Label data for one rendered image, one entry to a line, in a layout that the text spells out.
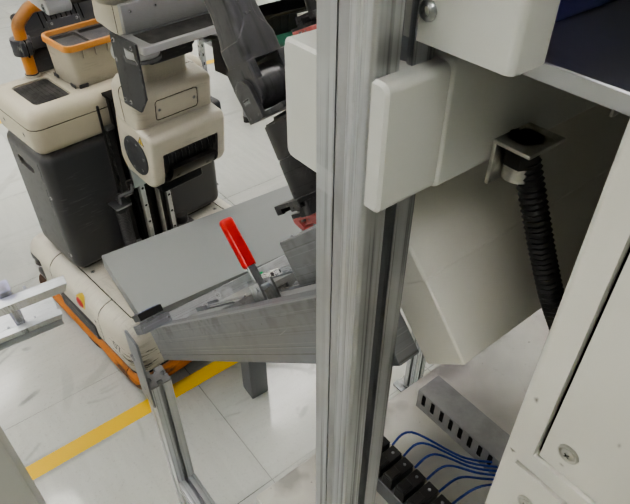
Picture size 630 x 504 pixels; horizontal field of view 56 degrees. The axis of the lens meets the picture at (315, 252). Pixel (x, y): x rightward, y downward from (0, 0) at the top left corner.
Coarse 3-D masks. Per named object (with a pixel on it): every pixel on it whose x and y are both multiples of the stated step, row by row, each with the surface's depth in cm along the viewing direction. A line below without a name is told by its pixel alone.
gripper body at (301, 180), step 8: (280, 160) 80; (288, 160) 79; (296, 160) 78; (288, 168) 79; (296, 168) 78; (304, 168) 78; (288, 176) 80; (296, 176) 79; (304, 176) 79; (312, 176) 79; (288, 184) 81; (296, 184) 79; (304, 184) 79; (312, 184) 79; (296, 192) 80; (304, 192) 79; (312, 192) 78; (296, 200) 77; (304, 200) 77; (280, 208) 80; (288, 208) 82; (296, 208) 77
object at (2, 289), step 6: (0, 282) 58; (6, 282) 58; (0, 288) 58; (6, 288) 58; (0, 294) 58; (6, 294) 60; (12, 312) 76; (18, 312) 78; (12, 318) 82; (18, 318) 85; (18, 324) 93
